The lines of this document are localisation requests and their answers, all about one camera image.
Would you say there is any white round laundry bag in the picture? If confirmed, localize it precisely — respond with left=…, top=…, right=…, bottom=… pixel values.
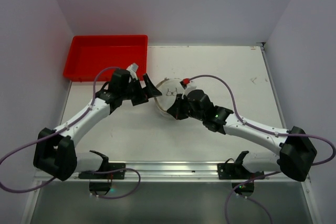
left=154, top=78, right=184, bottom=120

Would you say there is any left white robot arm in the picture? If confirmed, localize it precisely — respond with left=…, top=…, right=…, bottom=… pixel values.
left=33, top=69, right=162, bottom=181

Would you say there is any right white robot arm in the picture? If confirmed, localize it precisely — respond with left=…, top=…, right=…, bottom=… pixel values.
left=167, top=89, right=317, bottom=182

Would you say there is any red plastic tray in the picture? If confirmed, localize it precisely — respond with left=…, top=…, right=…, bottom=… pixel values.
left=63, top=35, right=148, bottom=82

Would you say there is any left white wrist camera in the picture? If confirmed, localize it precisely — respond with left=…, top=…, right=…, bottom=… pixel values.
left=127, top=63, right=139, bottom=80

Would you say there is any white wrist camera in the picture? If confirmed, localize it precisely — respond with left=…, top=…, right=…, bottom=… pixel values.
left=180, top=78, right=197, bottom=96
left=127, top=63, right=139, bottom=80

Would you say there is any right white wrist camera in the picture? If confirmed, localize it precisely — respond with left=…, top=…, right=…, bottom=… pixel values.
left=180, top=78, right=197, bottom=96

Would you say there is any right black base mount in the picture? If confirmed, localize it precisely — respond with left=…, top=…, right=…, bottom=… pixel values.
left=217, top=151, right=264, bottom=197

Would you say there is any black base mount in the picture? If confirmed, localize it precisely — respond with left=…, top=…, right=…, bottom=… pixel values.
left=217, top=151, right=264, bottom=197
left=75, top=151, right=126, bottom=196

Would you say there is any aluminium rail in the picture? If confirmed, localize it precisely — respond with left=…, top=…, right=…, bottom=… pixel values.
left=35, top=159, right=310, bottom=183

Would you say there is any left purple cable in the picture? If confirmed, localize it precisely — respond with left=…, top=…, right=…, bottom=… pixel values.
left=0, top=67, right=142, bottom=199

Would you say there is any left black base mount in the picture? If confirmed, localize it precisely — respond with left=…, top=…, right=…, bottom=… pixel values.
left=75, top=151, right=126, bottom=196

